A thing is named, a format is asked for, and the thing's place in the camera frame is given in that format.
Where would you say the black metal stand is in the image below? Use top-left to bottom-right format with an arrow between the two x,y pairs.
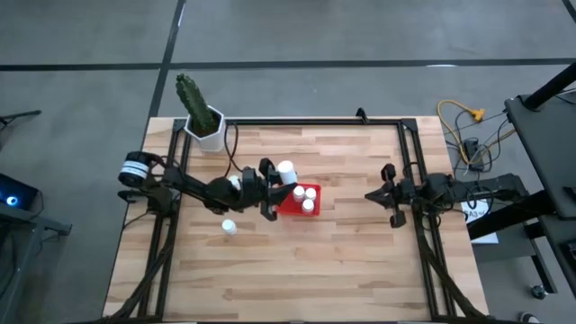
0,209 -> 73,324

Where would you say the black device with blue light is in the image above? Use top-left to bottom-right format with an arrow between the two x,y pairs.
0,173 -> 42,212

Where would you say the black tripod leg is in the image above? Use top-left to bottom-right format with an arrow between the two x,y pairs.
0,110 -> 42,128

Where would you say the black power strip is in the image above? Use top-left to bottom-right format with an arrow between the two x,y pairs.
463,138 -> 487,173

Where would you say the black equipment table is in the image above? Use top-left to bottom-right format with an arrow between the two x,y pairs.
467,60 -> 576,324

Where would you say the white paper sheet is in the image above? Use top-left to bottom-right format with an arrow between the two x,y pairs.
461,200 -> 500,245

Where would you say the red plastic basket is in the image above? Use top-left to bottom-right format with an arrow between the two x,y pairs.
274,182 -> 322,218

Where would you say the white hexagonal plant pot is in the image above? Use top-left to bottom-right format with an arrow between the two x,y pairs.
184,105 -> 230,153

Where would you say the yellow extension cable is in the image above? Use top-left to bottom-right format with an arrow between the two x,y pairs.
436,99 -> 487,167

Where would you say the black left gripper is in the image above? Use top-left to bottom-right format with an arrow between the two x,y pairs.
242,157 -> 299,222

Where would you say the green cactus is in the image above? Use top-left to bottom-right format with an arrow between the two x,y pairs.
175,73 -> 221,136

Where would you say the black aluminium rig frame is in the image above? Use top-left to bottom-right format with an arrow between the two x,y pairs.
105,117 -> 490,324

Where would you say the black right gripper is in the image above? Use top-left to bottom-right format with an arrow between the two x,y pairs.
364,163 -> 417,229

